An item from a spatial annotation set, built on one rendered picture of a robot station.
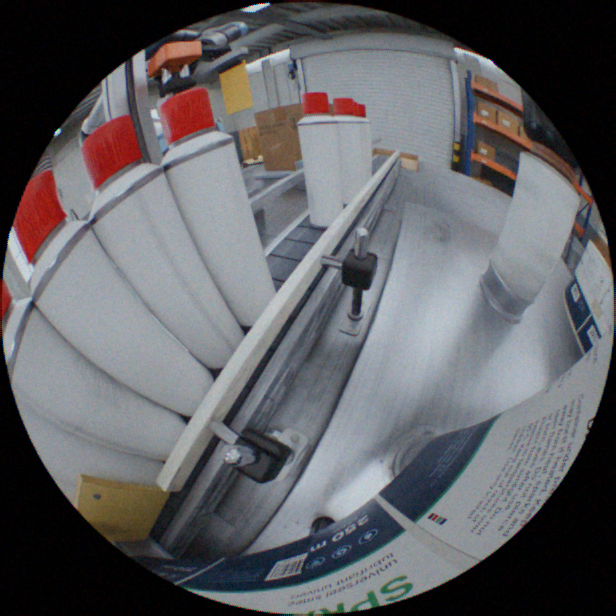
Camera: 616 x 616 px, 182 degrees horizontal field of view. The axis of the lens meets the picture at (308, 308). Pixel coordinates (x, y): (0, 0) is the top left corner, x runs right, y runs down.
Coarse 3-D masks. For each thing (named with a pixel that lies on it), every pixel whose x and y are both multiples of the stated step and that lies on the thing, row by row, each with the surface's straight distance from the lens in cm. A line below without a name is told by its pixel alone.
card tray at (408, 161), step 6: (372, 150) 127; (378, 150) 132; (384, 150) 132; (390, 150) 131; (372, 156) 120; (402, 156) 131; (408, 156) 131; (414, 156) 130; (402, 162) 114; (408, 162) 118; (414, 162) 122; (408, 168) 102; (414, 168) 105
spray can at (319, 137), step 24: (312, 96) 28; (312, 120) 28; (336, 120) 29; (312, 144) 28; (336, 144) 28; (312, 168) 28; (336, 168) 29; (312, 192) 30; (336, 192) 30; (312, 216) 32; (336, 216) 31
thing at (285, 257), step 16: (384, 160) 87; (384, 176) 61; (304, 224) 34; (352, 224) 33; (288, 240) 30; (304, 240) 30; (272, 256) 28; (288, 256) 27; (304, 256) 27; (272, 272) 25; (288, 272) 25; (320, 272) 24; (304, 304) 23; (288, 320) 20; (272, 352) 20; (256, 368) 18; (240, 400) 18; (208, 448) 19; (192, 480) 20; (176, 496) 22; (160, 512) 24; (176, 512) 25; (160, 528) 26
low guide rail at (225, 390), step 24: (384, 168) 56; (360, 192) 36; (336, 240) 25; (312, 264) 20; (288, 288) 18; (264, 312) 17; (288, 312) 18; (264, 336) 16; (240, 360) 15; (216, 384) 15; (240, 384) 16; (216, 408) 15; (192, 432) 15; (192, 456) 16; (168, 480) 17
